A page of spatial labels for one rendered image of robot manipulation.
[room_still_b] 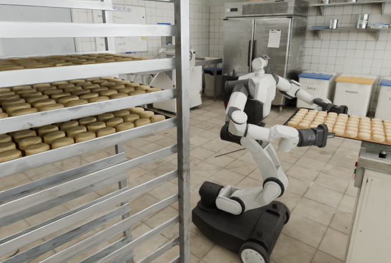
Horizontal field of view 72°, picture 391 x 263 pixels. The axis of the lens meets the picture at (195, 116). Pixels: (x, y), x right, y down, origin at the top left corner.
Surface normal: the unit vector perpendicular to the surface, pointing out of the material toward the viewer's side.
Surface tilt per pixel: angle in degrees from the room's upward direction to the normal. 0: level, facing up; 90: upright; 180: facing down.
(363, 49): 90
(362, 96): 92
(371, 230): 90
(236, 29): 90
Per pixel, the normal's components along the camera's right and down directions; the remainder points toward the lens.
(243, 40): -0.63, 0.23
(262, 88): 0.23, 0.22
